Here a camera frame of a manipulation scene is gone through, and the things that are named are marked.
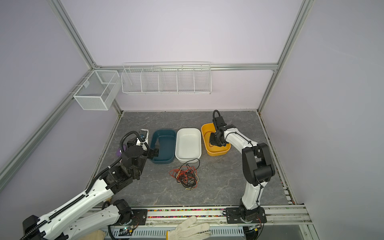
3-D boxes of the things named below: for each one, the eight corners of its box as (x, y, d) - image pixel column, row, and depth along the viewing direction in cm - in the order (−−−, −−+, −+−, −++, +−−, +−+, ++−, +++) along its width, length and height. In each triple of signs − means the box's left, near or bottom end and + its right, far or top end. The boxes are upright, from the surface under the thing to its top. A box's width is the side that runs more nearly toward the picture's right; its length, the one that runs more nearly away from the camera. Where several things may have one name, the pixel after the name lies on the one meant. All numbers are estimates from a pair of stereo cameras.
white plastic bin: (173, 163, 94) (172, 158, 89) (177, 133, 109) (176, 128, 105) (201, 163, 94) (201, 158, 89) (201, 133, 109) (201, 128, 104)
